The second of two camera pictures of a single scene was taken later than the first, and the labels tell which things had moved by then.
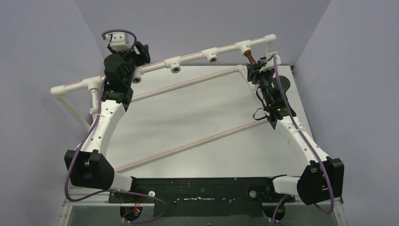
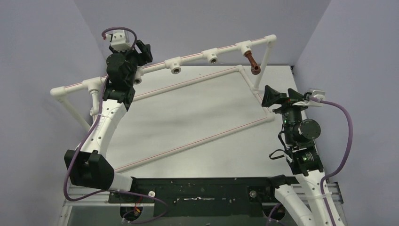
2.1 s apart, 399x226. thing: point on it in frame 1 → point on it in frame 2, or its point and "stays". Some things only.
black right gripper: [255, 71] → [287, 106]
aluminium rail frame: [75, 198] stays
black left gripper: [143, 58] stays
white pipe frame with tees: [93, 83] stays
